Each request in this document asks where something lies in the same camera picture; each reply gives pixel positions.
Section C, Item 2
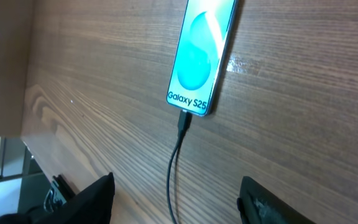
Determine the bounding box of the turquoise screen smartphone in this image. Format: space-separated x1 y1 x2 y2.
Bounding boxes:
166 0 239 116

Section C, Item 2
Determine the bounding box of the black USB charging cable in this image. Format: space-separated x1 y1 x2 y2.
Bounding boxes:
165 110 193 224

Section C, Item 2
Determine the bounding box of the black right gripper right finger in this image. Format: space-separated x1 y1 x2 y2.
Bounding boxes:
237 176 314 224

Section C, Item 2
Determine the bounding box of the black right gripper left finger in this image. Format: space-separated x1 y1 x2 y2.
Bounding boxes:
0 172 115 224

